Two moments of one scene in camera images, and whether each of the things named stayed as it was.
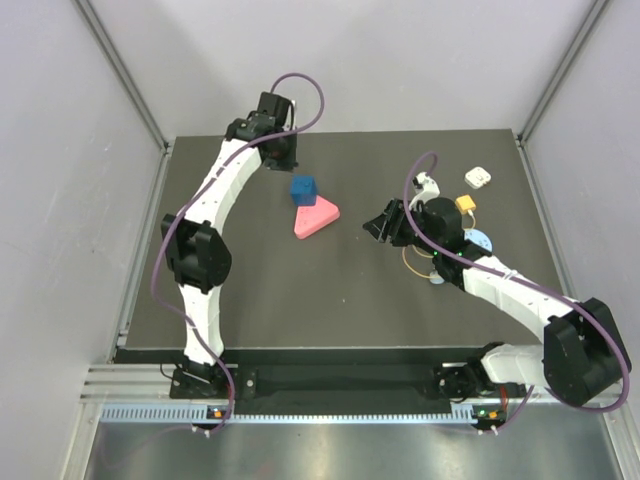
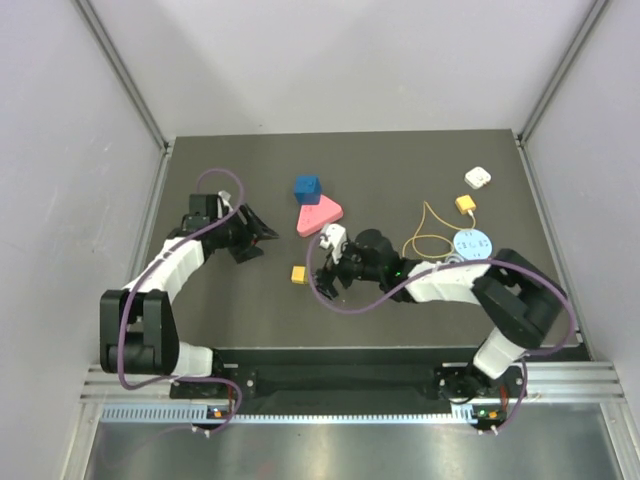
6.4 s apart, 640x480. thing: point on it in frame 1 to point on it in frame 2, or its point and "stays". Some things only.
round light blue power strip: x=474 y=237 stays
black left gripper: x=288 y=162 to x=256 y=230
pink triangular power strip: x=312 y=218 stays
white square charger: x=477 y=177 stays
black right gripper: x=390 y=224 to x=327 y=276
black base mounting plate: x=357 y=375 stays
